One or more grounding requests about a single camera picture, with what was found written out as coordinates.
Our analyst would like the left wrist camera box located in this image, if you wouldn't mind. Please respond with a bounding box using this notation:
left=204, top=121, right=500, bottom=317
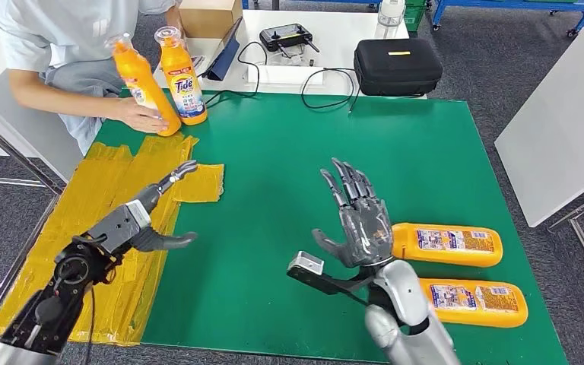
left=86, top=199, right=152, bottom=253

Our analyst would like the tablet in blue case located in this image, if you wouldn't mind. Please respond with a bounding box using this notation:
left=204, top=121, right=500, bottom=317
left=203, top=16, right=243, bottom=81

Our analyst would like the black remote controller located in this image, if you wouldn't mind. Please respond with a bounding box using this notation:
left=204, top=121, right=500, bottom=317
left=259, top=24, right=321, bottom=53

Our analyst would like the black zip carry case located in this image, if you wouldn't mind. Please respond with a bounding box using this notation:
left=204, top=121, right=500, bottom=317
left=353, top=38, right=443, bottom=97

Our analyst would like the green plastic crate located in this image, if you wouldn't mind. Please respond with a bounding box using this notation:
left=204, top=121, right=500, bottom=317
left=403, top=0, right=427, bottom=32

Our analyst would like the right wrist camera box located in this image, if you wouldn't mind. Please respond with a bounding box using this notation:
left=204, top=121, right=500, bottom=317
left=287, top=250, right=325, bottom=286

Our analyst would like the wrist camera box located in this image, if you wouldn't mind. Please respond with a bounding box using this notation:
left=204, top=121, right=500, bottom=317
left=86, top=199, right=152, bottom=253
left=287, top=250, right=325, bottom=286

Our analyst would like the person's right hand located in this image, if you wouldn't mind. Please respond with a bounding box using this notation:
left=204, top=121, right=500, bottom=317
left=113, top=97, right=171, bottom=135

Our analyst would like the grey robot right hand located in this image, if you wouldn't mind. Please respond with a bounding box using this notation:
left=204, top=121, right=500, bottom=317
left=312, top=157, right=395, bottom=269

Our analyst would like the large white table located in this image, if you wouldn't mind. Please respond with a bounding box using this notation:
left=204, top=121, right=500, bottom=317
left=494, top=26, right=584, bottom=229

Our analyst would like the black cable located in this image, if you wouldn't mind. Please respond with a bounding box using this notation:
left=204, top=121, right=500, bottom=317
left=202, top=41, right=268, bottom=110
left=300, top=68, right=363, bottom=114

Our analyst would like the yellow taped mat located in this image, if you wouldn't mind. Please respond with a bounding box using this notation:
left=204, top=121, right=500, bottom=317
left=0, top=133, right=225, bottom=348

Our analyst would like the small white table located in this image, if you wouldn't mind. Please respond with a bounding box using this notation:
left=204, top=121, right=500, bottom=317
left=153, top=10, right=427, bottom=99

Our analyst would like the person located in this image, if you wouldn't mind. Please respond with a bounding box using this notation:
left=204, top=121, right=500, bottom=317
left=0, top=0, right=185, bottom=154

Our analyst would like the orange detergent bottle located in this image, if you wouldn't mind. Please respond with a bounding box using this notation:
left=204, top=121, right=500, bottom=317
left=105, top=33, right=183, bottom=138
left=419, top=278, right=529, bottom=329
left=392, top=222, right=504, bottom=268
left=154, top=26, right=208, bottom=126

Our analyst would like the cardboard box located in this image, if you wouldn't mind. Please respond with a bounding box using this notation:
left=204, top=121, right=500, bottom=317
left=178, top=0, right=243, bottom=40

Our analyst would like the white bench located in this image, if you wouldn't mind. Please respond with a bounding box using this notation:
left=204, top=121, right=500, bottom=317
left=0, top=10, right=84, bottom=183

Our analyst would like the clear plastic bottle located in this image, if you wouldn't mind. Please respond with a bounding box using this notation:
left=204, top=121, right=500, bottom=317
left=375, top=0, right=407, bottom=40

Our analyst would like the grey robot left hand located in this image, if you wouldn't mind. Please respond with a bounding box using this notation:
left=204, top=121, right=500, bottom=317
left=130, top=160, right=198, bottom=253

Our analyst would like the grey metal frame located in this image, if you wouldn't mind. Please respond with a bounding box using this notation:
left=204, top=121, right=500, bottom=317
left=0, top=83, right=66, bottom=336

